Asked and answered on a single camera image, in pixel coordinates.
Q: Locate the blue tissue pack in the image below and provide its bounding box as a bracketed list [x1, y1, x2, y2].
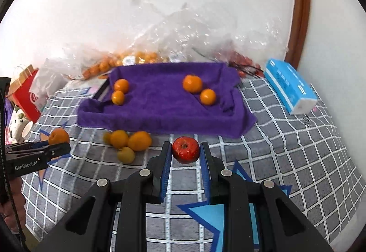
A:
[263, 58, 318, 115]

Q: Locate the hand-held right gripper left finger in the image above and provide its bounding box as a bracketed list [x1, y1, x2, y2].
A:
[34, 141, 173, 252]

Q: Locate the large mandarin orange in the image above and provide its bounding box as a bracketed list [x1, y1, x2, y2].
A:
[183, 75, 203, 94]

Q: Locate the clear plastic bag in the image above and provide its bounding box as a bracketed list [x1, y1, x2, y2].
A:
[126, 0, 238, 64]
[61, 42, 172, 81]
[212, 9, 289, 78]

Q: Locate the purple fuzzy cloth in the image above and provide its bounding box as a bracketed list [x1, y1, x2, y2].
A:
[5, 98, 15, 121]

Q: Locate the grey checked star blanket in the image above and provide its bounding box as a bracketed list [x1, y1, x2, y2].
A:
[20, 77, 358, 252]

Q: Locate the red paper bag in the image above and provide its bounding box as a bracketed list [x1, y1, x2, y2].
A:
[13, 67, 43, 124]

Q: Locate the black tray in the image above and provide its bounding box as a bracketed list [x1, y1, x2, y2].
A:
[93, 80, 110, 102]

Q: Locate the person's left hand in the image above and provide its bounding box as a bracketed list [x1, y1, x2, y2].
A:
[0, 178, 27, 234]

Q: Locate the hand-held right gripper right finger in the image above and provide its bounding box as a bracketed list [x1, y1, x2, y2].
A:
[199, 141, 334, 252]

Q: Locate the white floral cup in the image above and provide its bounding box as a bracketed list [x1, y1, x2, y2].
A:
[7, 106, 35, 142]

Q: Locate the white printed plastic bag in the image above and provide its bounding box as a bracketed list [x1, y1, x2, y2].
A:
[29, 58, 75, 111]

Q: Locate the red tomato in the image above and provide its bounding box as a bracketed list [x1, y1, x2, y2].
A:
[172, 136, 200, 164]

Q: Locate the pile of red cherry tomatoes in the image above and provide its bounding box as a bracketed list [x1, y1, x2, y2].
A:
[217, 50, 264, 78]

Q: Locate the purple towel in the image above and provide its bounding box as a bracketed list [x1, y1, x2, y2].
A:
[77, 62, 258, 138]

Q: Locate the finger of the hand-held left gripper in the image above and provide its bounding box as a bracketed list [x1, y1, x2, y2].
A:
[5, 140, 50, 152]
[5, 142, 71, 162]

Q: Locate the brown paper bag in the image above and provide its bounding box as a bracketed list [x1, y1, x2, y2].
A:
[7, 65, 36, 95]

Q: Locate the pile of bagged mandarin oranges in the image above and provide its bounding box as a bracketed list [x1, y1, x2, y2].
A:
[81, 51, 169, 79]

